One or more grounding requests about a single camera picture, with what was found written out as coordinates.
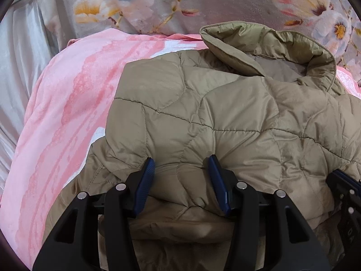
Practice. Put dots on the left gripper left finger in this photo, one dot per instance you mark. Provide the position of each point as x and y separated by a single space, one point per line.
73 242

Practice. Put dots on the pink patterned blanket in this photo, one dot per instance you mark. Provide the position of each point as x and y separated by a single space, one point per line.
66 114

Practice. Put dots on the grey floral bedsheet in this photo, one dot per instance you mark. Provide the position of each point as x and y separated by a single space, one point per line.
332 23

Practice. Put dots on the silver satin curtain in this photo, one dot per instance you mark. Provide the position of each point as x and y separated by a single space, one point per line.
26 49

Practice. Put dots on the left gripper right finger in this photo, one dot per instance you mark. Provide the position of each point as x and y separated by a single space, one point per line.
290 242

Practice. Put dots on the tan quilted jacket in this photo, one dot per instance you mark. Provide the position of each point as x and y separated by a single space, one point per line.
267 103

